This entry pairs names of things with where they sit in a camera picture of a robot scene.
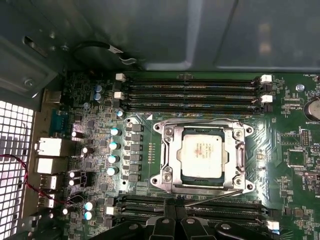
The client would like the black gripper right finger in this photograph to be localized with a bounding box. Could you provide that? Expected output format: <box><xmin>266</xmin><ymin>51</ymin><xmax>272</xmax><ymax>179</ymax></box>
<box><xmin>176</xmin><ymin>199</ymin><xmax>266</xmax><ymax>240</ymax></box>

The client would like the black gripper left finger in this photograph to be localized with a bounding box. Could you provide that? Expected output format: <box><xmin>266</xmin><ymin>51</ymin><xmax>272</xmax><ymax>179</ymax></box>
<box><xmin>89</xmin><ymin>197</ymin><xmax>178</xmax><ymax>240</ymax></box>

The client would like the silver topped CPU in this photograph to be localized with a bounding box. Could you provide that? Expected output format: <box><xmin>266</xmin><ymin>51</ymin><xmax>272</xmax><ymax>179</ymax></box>
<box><xmin>176</xmin><ymin>126</ymin><xmax>230</xmax><ymax>185</ymax></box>

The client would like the metal socket cover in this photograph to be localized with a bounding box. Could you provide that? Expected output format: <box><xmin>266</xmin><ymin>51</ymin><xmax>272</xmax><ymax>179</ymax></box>
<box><xmin>167</xmin><ymin>124</ymin><xmax>246</xmax><ymax>192</ymax></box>

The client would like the CPU socket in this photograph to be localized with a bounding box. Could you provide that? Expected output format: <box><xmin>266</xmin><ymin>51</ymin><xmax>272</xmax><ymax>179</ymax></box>
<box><xmin>149</xmin><ymin>117</ymin><xmax>256</xmax><ymax>198</ymax></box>

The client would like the green motherboard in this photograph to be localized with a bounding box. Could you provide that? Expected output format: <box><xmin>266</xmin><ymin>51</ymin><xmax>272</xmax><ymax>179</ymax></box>
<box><xmin>41</xmin><ymin>69</ymin><xmax>320</xmax><ymax>240</ymax></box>

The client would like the silver metal port block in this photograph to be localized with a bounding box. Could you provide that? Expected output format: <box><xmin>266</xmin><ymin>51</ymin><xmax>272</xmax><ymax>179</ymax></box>
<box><xmin>34</xmin><ymin>157</ymin><xmax>68</xmax><ymax>175</ymax></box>
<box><xmin>34</xmin><ymin>137</ymin><xmax>66</xmax><ymax>157</ymax></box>

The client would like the round coin battery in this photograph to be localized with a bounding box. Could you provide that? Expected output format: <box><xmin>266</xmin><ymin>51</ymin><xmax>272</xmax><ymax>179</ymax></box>
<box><xmin>303</xmin><ymin>97</ymin><xmax>320</xmax><ymax>122</ymax></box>

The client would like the black PC case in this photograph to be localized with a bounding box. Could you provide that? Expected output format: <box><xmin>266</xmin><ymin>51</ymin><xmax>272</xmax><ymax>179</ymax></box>
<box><xmin>0</xmin><ymin>0</ymin><xmax>320</xmax><ymax>240</ymax></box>

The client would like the red black twisted wire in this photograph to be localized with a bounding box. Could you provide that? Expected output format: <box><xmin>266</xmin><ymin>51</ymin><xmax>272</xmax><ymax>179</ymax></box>
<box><xmin>0</xmin><ymin>154</ymin><xmax>66</xmax><ymax>205</ymax></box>

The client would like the black looped cable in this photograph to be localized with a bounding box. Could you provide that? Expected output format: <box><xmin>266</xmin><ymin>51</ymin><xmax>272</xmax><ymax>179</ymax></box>
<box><xmin>72</xmin><ymin>40</ymin><xmax>138</xmax><ymax>66</ymax></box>

